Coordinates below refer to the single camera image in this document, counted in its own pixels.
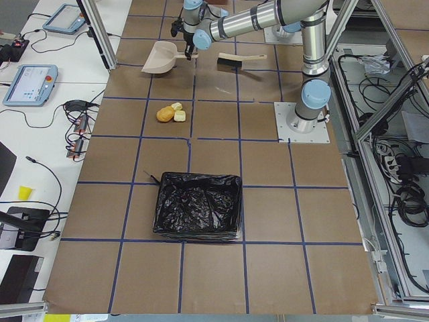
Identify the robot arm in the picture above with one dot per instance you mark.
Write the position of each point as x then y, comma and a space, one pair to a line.
293, 22
194, 21

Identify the brown bread roll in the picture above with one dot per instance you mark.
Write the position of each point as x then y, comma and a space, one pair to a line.
165, 114

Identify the torn bread piece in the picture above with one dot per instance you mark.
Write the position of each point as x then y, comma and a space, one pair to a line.
180, 116
176, 106

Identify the black device on desk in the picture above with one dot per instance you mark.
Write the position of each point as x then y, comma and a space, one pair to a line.
22, 227

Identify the yellow paper cup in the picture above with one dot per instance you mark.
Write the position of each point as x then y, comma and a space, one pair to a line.
25, 193

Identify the torn bread piece right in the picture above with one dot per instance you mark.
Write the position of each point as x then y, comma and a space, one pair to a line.
180, 116

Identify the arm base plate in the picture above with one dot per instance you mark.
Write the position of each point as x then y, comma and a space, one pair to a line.
277, 36
292, 129

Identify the cream hand brush black bristles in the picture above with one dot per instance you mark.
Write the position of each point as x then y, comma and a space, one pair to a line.
236, 61

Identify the cream plastic dustpan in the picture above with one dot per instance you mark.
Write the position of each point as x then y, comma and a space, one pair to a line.
162, 58

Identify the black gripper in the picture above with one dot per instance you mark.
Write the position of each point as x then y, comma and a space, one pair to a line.
188, 37

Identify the near teach pendant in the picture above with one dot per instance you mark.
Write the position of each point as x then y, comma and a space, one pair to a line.
31, 86

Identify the torn bread piece left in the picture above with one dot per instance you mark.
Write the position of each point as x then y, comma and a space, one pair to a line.
176, 106

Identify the aluminium frame post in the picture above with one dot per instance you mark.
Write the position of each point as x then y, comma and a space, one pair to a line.
96, 26

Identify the teach pendant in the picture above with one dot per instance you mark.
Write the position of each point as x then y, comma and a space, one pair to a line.
31, 86
67, 19

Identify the bin with black bag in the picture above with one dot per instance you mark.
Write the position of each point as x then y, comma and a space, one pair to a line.
199, 206

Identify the far teach pendant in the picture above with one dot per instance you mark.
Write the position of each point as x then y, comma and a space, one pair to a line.
67, 19

